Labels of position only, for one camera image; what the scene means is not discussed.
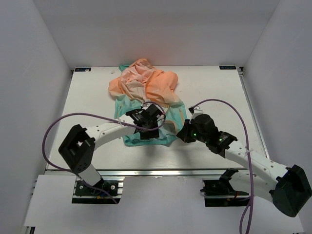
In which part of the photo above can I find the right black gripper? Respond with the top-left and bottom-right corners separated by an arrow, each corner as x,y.
177,119 -> 209,144

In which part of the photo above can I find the orange and teal jacket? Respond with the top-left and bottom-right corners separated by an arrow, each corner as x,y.
108,58 -> 187,146

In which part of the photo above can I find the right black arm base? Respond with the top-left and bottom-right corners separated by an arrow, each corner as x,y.
200,168 -> 250,207

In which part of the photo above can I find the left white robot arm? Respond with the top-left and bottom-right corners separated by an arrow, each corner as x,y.
58,102 -> 165,195

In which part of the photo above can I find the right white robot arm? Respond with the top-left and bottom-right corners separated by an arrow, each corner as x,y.
177,114 -> 312,217

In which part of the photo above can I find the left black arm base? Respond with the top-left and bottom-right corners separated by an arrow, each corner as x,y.
72,178 -> 123,205

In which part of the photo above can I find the right blue table label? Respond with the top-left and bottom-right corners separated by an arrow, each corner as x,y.
219,65 -> 236,70

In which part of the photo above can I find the blue table label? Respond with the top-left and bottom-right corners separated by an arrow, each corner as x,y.
74,68 -> 91,72
219,65 -> 236,70

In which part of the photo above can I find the left blue table label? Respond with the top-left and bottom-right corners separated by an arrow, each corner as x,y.
74,68 -> 91,72

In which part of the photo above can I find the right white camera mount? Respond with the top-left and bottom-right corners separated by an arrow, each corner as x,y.
188,106 -> 204,120

